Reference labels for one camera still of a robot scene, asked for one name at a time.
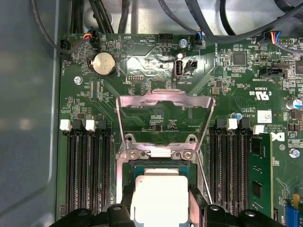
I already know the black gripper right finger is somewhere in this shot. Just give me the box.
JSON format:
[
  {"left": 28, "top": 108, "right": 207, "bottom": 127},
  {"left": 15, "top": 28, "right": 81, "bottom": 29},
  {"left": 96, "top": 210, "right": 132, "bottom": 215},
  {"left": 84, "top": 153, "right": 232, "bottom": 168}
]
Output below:
[{"left": 188, "top": 184, "right": 284, "bottom": 227}]

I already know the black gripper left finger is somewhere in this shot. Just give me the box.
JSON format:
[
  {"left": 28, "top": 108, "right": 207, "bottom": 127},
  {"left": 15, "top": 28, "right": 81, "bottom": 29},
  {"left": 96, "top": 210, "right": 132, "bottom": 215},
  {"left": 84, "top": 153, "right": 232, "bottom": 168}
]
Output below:
[{"left": 49, "top": 184, "right": 135, "bottom": 227}]

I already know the thin metal locking lever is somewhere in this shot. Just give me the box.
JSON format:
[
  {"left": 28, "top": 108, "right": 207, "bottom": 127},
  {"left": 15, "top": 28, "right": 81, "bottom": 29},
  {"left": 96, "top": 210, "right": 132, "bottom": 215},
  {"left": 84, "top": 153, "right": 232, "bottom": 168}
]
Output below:
[{"left": 196, "top": 151, "right": 214, "bottom": 204}]

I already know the silver CPU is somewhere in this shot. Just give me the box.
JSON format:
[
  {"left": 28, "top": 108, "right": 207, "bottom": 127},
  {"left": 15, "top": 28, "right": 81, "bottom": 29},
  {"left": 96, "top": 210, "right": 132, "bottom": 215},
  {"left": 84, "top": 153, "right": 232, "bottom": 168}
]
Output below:
[{"left": 130, "top": 164, "right": 191, "bottom": 227}]

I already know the metal socket cover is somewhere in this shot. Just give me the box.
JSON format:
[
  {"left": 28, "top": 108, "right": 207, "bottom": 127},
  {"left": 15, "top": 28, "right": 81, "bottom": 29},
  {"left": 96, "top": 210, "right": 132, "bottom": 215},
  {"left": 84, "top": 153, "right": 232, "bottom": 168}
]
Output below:
[{"left": 115, "top": 89, "right": 216, "bottom": 159}]

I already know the installed green RAM stick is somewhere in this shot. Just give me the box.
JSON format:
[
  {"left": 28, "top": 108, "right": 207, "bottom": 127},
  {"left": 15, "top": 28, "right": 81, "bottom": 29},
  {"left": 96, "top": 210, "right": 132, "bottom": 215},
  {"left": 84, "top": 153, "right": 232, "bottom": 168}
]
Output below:
[{"left": 250, "top": 133, "right": 274, "bottom": 218}]

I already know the green motherboard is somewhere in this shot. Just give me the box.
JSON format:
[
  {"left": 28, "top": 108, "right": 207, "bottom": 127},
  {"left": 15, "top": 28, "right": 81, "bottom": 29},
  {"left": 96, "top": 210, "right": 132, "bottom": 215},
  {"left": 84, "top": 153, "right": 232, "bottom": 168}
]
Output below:
[{"left": 56, "top": 33, "right": 303, "bottom": 227}]

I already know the black open PC case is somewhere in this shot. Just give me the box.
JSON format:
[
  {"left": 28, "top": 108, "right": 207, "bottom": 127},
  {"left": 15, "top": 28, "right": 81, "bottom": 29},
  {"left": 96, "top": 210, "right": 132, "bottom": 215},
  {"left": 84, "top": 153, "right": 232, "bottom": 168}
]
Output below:
[{"left": 0, "top": 0, "right": 303, "bottom": 227}]

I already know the internal USB port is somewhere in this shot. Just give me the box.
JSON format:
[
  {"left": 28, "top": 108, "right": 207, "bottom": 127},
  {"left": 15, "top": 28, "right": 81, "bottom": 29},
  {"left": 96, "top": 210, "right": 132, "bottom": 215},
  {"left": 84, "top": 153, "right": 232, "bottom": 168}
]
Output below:
[{"left": 174, "top": 59, "right": 184, "bottom": 80}]

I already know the round coin battery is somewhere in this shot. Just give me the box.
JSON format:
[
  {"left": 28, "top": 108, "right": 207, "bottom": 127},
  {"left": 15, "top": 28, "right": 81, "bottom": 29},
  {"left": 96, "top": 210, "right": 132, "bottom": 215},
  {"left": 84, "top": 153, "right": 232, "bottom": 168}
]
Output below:
[{"left": 89, "top": 52, "right": 117, "bottom": 77}]

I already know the black round cable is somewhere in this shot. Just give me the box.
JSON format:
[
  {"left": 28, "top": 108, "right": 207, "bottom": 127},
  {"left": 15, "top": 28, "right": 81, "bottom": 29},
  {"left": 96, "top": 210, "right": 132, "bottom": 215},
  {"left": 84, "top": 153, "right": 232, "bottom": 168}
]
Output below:
[
  {"left": 89, "top": 0, "right": 114, "bottom": 35},
  {"left": 117, "top": 0, "right": 139, "bottom": 35},
  {"left": 157, "top": 0, "right": 202, "bottom": 36},
  {"left": 70, "top": 0, "right": 83, "bottom": 35},
  {"left": 30, "top": 0, "right": 71, "bottom": 56},
  {"left": 184, "top": 0, "right": 303, "bottom": 45}
]

